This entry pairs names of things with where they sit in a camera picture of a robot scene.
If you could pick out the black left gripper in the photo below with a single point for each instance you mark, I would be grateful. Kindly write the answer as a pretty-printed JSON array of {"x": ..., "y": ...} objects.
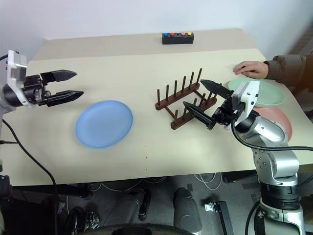
[{"x": 34, "y": 91}]

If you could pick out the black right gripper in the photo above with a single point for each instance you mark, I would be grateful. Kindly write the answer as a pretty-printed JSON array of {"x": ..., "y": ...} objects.
[{"x": 226, "y": 113}]

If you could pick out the blue plate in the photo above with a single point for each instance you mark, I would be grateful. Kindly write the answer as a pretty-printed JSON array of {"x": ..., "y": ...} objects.
[{"x": 104, "y": 123}]

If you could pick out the green plate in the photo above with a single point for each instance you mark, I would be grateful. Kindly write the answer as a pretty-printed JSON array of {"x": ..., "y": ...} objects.
[{"x": 269, "y": 95}]

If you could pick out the red plate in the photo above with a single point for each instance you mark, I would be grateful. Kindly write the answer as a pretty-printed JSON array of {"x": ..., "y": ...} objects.
[{"x": 281, "y": 117}]

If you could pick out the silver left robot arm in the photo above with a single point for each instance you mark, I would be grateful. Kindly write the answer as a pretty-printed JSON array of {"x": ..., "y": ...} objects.
[{"x": 9, "y": 96}]

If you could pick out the person's olive jacket forearm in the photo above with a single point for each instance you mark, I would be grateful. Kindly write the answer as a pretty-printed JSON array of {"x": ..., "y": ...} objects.
[{"x": 288, "y": 68}]

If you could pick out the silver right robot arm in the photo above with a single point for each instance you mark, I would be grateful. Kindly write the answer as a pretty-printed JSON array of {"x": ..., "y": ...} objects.
[{"x": 269, "y": 129}]

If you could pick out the dark wooden dish rack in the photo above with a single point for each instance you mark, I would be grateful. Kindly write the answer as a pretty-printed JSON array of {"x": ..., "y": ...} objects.
[{"x": 171, "y": 100}]

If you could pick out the person's bare hand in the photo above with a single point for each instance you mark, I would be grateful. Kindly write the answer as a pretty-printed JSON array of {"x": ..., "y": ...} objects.
[{"x": 252, "y": 68}]

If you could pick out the black button box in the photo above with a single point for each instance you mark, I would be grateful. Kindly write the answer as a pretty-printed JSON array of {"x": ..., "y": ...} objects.
[{"x": 178, "y": 39}]

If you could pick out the dark slatted panel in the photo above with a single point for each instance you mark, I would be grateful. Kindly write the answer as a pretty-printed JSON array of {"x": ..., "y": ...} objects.
[{"x": 303, "y": 44}]

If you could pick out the dark grey rounded shape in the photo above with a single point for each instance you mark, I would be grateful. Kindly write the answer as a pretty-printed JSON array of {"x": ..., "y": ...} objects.
[
  {"x": 187, "y": 210},
  {"x": 132, "y": 208}
]

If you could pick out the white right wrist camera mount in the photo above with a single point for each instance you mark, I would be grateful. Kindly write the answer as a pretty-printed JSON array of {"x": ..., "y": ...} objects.
[{"x": 249, "y": 98}]

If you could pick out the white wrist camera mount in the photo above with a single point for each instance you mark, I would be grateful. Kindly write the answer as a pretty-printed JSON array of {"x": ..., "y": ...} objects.
[
  {"x": 249, "y": 98},
  {"x": 11, "y": 73}
]

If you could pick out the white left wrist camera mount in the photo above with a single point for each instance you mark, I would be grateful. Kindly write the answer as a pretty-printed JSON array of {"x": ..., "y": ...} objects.
[{"x": 11, "y": 73}]

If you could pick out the black table frame bar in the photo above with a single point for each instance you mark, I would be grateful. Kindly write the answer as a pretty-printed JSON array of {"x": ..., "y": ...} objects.
[
  {"x": 238, "y": 177},
  {"x": 49, "y": 191}
]

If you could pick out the black floor bracket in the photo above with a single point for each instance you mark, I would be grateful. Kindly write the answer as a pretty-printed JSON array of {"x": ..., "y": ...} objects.
[{"x": 222, "y": 215}]

